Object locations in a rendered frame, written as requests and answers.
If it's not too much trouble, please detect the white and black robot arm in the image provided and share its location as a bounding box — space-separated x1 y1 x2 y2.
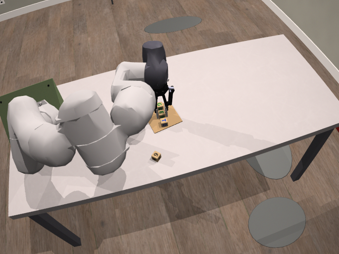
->
7 41 169 176

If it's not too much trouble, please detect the tan square mat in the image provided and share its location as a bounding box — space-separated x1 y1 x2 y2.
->
149 105 182 133

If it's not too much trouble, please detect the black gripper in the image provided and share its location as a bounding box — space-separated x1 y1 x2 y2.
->
153 83 175 119

